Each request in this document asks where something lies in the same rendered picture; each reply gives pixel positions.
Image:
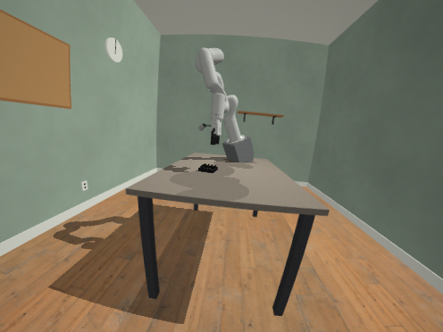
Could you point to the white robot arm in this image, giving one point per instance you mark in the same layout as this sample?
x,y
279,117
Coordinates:
x,y
220,103

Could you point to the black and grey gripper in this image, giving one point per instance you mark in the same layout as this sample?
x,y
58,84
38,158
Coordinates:
x,y
216,129

